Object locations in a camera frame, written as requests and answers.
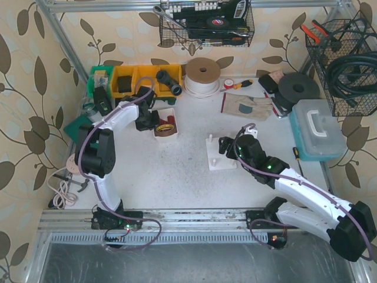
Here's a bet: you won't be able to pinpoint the black pipe fitting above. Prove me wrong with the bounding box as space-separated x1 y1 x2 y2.
156 70 182 96

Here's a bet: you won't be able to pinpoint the white parts tray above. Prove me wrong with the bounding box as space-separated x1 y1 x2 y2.
154 108 178 143

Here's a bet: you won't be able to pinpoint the black coiled hose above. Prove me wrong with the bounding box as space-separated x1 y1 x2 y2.
325 51 377 100

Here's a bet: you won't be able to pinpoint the black wire basket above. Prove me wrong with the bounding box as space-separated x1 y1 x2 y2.
305 18 376 117
153 1 254 50

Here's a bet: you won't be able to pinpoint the round beige power socket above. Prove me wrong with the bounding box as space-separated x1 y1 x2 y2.
66 154 80 175

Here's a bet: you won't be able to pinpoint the orange handled pliers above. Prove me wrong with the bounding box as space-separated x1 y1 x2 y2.
300 19 329 44

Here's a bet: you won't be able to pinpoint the black electrical tape roll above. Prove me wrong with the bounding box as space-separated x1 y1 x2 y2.
206 17 229 29

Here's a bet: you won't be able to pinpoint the black sanding block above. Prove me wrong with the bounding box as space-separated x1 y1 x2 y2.
258 74 279 94

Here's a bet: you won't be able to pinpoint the black wire basket right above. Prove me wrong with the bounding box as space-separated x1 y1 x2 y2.
305 18 376 117

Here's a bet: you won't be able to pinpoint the yellow storage bin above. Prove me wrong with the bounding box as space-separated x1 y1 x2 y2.
110 64 183 98

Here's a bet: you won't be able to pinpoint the yellow black small screwdriver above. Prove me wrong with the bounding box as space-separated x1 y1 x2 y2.
233 80 253 90

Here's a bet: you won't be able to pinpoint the black rubber disc spool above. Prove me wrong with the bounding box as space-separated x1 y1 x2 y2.
275 73 320 111

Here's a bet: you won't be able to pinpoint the white coiled cord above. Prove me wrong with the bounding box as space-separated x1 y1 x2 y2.
47 167 79 210

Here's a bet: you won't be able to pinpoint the black wire basket centre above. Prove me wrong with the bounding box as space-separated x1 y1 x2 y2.
153 1 254 50

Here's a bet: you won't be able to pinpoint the white peg base plate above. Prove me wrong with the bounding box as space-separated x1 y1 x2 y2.
206 134 237 171

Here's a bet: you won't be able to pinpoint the clear teal toolbox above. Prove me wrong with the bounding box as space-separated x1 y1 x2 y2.
289 99 347 162

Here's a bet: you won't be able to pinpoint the hammer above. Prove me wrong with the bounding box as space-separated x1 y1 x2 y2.
53 174 90 193

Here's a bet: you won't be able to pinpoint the red handled tool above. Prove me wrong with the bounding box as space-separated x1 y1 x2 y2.
263 91 289 119

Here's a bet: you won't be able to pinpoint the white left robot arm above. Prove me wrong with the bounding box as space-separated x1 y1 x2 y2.
75 86 160 220

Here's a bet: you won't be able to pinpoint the red white tape roll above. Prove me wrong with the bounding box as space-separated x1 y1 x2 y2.
223 78 234 89

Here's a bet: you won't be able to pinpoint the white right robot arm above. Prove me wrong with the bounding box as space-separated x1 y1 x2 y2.
219 133 376 262

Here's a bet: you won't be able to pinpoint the green storage bin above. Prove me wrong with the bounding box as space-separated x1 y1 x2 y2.
87 66 114 98

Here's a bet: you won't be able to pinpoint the white cable spool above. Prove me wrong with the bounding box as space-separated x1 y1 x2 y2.
184 57 220 99

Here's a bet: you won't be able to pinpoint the black box in bin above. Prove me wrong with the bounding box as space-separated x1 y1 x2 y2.
117 75 132 93

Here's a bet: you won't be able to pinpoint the small black screwdriver right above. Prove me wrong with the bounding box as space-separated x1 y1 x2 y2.
292 147 305 177

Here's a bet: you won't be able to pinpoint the clear glass jar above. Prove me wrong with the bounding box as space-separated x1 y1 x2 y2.
81 97 97 117

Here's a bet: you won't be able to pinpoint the brown tape roll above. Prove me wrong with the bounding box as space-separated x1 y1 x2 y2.
154 124 177 137

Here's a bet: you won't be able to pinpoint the black green battery box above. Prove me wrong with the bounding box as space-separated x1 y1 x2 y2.
93 87 113 116

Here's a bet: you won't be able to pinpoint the beige work glove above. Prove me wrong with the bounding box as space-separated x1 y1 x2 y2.
221 93 273 121

